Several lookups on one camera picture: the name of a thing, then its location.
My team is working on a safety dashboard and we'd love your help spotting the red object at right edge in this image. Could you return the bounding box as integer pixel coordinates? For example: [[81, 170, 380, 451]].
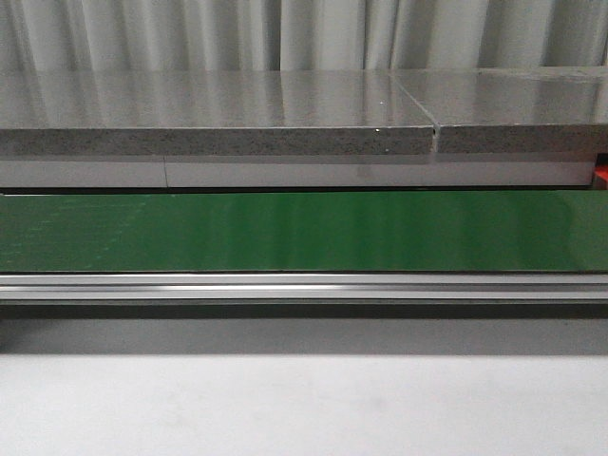
[[592, 164, 608, 190]]

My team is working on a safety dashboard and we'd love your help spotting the grey pleated curtain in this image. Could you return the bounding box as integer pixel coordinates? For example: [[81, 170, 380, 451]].
[[1, 1, 607, 71]]

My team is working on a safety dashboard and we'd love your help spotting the aluminium conveyor side rail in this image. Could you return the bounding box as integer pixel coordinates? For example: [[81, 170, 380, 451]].
[[1, 273, 607, 304]]

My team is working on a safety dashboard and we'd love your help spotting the grey stone slab left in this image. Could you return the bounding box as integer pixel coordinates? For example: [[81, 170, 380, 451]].
[[1, 70, 434, 157]]

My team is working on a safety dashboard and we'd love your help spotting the green conveyor belt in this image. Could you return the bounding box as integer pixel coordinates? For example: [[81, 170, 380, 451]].
[[1, 190, 607, 273]]

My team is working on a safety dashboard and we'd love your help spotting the white panel behind conveyor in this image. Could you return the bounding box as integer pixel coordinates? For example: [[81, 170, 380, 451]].
[[1, 160, 595, 188]]

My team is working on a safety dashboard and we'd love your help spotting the grey stone slab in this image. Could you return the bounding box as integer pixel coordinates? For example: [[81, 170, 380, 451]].
[[391, 66, 607, 160], [1, 70, 434, 157]]

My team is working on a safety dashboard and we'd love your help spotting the grey stone slab right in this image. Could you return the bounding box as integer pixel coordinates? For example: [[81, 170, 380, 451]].
[[391, 66, 607, 160]]

